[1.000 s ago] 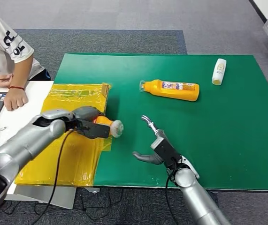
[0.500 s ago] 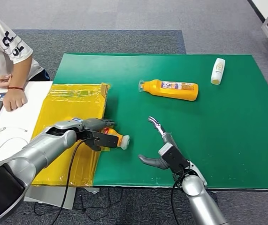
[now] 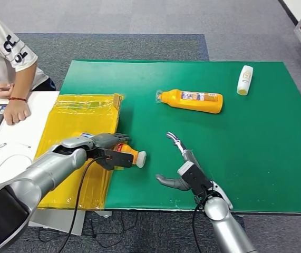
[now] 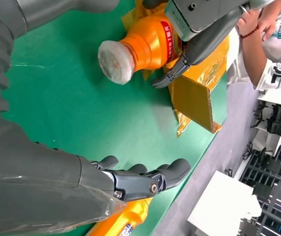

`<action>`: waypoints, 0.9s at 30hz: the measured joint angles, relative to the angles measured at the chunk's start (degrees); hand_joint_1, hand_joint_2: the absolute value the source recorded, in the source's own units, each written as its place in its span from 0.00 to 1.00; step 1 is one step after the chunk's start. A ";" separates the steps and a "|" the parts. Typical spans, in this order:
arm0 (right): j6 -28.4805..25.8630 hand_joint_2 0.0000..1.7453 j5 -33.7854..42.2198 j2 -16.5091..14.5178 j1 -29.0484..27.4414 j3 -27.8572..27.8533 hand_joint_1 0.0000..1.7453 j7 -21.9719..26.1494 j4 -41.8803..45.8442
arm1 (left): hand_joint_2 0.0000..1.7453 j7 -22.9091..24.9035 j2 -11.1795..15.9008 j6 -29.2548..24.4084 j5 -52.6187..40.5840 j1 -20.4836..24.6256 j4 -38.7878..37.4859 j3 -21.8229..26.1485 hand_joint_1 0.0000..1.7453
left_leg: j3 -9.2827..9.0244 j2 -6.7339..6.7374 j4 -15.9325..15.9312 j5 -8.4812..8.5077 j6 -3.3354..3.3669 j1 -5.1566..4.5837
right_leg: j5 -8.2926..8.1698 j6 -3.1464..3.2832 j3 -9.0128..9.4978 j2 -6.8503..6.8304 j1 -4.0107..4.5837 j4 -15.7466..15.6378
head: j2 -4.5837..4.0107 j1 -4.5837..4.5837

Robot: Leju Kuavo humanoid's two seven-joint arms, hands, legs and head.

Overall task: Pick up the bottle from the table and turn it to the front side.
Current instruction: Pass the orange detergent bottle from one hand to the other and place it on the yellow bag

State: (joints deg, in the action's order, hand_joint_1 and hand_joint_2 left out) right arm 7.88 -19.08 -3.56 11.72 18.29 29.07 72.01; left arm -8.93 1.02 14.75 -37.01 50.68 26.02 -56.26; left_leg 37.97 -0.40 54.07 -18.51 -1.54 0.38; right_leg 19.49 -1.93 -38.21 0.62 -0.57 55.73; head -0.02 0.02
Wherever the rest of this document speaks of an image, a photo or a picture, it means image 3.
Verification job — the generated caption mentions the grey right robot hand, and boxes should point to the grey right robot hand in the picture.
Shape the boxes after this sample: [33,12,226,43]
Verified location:
[155,131,201,192]

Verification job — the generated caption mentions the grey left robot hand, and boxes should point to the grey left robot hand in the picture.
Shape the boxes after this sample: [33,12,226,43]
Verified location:
[90,132,131,150]

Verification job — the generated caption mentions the orange detergent bottle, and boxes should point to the orange detergent bottle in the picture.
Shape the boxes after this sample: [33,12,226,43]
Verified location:
[155,89,223,114]
[81,132,147,170]

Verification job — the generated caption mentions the small white bottle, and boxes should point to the small white bottle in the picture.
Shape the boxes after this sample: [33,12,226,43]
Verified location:
[237,65,253,96]

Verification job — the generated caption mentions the yellow plastic-wrapped board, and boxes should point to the yellow plastic-wrapped board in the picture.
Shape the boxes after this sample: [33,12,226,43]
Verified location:
[34,93,124,211]

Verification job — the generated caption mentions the green table mat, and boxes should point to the green table mat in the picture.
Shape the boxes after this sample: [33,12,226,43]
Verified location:
[59,59,301,213]

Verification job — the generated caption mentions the person's left hand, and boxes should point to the person's left hand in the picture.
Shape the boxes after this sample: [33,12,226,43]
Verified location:
[3,100,32,125]

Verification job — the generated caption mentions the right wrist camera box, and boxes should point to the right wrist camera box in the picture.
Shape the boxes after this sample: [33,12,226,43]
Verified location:
[177,160,214,198]

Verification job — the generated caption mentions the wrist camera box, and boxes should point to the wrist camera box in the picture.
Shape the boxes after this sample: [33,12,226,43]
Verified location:
[177,160,214,198]
[94,148,134,171]

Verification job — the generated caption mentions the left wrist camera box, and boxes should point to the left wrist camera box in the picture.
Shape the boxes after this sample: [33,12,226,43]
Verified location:
[94,148,134,171]

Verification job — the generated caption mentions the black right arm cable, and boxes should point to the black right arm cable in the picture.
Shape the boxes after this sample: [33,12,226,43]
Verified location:
[192,194,212,253]

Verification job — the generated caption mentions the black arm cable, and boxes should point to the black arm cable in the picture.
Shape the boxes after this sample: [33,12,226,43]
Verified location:
[58,156,106,253]
[192,194,212,253]

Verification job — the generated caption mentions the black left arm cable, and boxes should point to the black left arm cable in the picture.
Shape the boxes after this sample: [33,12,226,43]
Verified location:
[58,156,106,253]

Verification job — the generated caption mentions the black floor cable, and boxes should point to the black floor cable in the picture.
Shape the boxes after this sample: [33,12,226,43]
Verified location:
[90,211,138,249]

